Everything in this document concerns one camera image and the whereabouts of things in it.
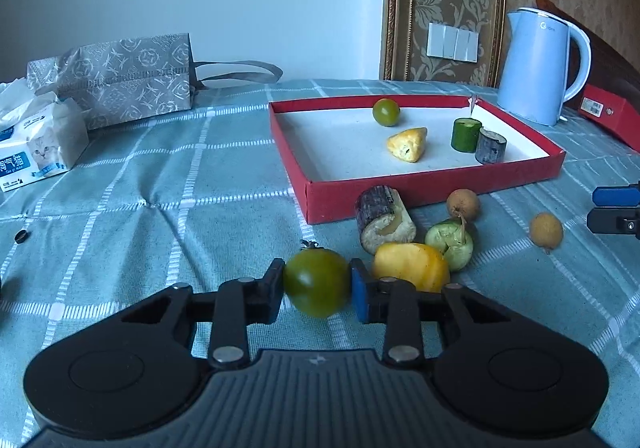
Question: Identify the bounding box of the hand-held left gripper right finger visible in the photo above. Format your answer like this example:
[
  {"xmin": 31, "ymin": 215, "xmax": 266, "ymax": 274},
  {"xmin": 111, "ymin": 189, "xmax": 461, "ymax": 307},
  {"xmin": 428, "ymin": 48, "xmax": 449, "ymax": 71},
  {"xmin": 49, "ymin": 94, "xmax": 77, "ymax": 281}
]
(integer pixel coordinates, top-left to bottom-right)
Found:
[{"xmin": 349, "ymin": 258, "xmax": 519, "ymax": 370}]

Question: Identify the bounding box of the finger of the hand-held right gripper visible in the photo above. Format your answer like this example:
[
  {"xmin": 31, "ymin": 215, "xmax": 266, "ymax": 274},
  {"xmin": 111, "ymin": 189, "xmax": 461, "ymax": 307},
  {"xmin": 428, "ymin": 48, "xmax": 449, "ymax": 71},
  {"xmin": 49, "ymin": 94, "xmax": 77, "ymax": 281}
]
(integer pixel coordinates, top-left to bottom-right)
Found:
[
  {"xmin": 587, "ymin": 207, "xmax": 640, "ymax": 237},
  {"xmin": 592, "ymin": 183, "xmax": 640, "ymax": 208}
]

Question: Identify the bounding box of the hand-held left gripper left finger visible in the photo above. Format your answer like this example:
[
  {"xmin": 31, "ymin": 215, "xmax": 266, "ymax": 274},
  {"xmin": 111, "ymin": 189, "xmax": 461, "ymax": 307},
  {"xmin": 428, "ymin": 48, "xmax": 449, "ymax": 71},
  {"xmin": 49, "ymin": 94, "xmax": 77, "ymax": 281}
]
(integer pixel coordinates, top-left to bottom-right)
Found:
[{"xmin": 120, "ymin": 258, "xmax": 287, "ymax": 370}]

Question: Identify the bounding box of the green tomato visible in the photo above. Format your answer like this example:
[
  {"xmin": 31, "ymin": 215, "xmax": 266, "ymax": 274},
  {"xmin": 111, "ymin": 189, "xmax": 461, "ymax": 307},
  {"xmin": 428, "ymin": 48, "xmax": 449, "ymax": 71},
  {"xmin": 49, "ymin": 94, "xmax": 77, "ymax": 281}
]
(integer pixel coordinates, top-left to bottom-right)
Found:
[
  {"xmin": 283, "ymin": 240, "xmax": 352, "ymax": 319},
  {"xmin": 372, "ymin": 98, "xmax": 401, "ymax": 129}
]

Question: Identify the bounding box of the red shallow box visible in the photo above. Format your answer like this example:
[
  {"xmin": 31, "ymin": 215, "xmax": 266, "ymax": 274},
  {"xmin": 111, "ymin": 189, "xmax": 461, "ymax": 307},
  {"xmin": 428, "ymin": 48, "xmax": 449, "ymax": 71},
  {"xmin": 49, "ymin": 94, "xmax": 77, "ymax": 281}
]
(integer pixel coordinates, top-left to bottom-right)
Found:
[{"xmin": 268, "ymin": 94, "xmax": 568, "ymax": 225}]

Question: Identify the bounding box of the green cucumber piece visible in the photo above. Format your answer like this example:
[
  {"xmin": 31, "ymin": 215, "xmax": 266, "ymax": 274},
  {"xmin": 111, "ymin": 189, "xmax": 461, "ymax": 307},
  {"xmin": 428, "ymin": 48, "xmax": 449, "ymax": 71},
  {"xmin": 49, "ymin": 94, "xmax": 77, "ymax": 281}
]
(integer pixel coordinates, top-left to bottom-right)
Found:
[
  {"xmin": 424, "ymin": 219, "xmax": 474, "ymax": 272},
  {"xmin": 451, "ymin": 117, "xmax": 483, "ymax": 153}
]

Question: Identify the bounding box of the brown longan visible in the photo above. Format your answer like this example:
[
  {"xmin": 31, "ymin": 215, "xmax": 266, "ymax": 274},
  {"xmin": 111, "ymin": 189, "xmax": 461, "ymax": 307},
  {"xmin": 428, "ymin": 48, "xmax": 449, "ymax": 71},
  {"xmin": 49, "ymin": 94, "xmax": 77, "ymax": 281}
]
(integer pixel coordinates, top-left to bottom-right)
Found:
[
  {"xmin": 529, "ymin": 212, "xmax": 565, "ymax": 249},
  {"xmin": 446, "ymin": 188, "xmax": 482, "ymax": 220}
]

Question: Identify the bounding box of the small red box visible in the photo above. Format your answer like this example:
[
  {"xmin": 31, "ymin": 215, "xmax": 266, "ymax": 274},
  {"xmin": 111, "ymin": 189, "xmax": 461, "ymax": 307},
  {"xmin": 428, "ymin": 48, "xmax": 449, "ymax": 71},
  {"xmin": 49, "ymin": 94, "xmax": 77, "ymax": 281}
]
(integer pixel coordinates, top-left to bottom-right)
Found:
[{"xmin": 579, "ymin": 83, "xmax": 640, "ymax": 154}]

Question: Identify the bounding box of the teal checked cloth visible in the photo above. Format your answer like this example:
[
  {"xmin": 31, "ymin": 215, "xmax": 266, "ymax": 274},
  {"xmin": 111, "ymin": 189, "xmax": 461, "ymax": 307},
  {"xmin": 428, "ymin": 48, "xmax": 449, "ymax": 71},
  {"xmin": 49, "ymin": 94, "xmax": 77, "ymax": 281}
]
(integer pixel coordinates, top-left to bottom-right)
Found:
[{"xmin": 0, "ymin": 78, "xmax": 640, "ymax": 448}]

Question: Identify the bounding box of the dark wooden headboard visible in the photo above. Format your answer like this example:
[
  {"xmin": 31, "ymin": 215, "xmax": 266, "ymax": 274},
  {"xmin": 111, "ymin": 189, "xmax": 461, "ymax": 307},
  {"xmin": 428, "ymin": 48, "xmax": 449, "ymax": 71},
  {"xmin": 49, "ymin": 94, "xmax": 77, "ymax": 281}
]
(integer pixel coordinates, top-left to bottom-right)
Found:
[{"xmin": 534, "ymin": 0, "xmax": 640, "ymax": 101}]

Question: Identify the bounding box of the light blue electric kettle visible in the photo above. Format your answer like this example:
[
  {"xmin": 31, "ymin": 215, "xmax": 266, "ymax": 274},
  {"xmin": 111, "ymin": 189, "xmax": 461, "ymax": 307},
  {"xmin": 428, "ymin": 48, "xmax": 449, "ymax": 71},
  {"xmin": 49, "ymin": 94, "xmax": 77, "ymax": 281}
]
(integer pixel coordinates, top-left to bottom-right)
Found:
[{"xmin": 496, "ymin": 7, "xmax": 593, "ymax": 127}]

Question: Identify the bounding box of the grey patterned gift bag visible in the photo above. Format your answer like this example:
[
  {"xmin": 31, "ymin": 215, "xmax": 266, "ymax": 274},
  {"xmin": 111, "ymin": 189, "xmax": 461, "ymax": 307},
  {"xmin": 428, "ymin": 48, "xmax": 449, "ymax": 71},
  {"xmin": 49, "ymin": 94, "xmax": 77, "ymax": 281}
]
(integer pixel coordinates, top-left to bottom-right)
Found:
[{"xmin": 27, "ymin": 32, "xmax": 284, "ymax": 131}]

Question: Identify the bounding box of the white tissue pack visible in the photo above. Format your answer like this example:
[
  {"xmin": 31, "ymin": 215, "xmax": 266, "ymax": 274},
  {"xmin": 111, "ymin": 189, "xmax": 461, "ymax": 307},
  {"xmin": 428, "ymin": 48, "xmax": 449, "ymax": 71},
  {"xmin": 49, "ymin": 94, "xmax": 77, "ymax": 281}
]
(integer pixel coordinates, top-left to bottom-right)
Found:
[{"xmin": 0, "ymin": 77, "xmax": 91, "ymax": 194}]

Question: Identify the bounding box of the white wall switch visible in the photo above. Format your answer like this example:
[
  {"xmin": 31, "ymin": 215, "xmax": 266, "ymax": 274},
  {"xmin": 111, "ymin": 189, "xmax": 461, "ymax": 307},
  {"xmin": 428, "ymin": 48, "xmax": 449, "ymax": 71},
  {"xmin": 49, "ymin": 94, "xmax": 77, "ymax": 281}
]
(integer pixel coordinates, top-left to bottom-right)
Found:
[{"xmin": 427, "ymin": 22, "xmax": 480, "ymax": 63}]

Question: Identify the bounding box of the wooden wall trim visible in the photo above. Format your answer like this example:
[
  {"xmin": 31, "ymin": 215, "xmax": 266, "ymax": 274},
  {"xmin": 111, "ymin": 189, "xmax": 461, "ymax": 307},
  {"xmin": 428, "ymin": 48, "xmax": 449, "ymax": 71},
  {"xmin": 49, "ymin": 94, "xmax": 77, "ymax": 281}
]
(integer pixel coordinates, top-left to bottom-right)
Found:
[{"xmin": 381, "ymin": 0, "xmax": 507, "ymax": 88}]

